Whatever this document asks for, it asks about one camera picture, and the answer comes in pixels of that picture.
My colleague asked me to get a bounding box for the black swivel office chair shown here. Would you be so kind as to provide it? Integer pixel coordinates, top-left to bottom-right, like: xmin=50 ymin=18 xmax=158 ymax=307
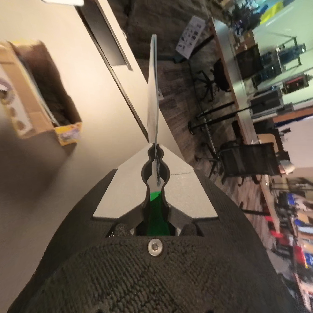
xmin=194 ymin=59 xmax=231 ymax=103

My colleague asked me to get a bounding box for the green plastic bin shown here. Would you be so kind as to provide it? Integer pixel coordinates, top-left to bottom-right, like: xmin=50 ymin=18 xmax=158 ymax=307
xmin=146 ymin=192 xmax=172 ymax=237

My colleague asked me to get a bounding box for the long wooden table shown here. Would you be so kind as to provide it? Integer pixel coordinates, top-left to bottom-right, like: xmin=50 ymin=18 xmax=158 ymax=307
xmin=209 ymin=18 xmax=261 ymax=147

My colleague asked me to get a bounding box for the white printed paper sheet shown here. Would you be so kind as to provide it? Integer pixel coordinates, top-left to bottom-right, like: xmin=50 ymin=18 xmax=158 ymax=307
xmin=176 ymin=16 xmax=206 ymax=60

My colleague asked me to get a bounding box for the black mesh office chair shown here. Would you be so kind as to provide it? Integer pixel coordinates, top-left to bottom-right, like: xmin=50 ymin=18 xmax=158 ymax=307
xmin=216 ymin=141 xmax=283 ymax=185

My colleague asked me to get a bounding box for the black equipment case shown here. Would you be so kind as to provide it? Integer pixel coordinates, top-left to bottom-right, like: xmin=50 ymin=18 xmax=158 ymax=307
xmin=248 ymin=89 xmax=285 ymax=116

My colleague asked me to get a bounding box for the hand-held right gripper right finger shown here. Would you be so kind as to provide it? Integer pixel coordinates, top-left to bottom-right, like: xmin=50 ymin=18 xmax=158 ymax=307
xmin=157 ymin=144 xmax=218 ymax=237

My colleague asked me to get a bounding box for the lego set cardboard box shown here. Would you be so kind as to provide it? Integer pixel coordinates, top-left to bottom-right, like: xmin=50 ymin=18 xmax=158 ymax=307
xmin=0 ymin=40 xmax=83 ymax=147

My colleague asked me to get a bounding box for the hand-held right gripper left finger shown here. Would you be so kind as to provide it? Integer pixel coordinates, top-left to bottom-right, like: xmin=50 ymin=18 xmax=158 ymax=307
xmin=92 ymin=144 xmax=155 ymax=237

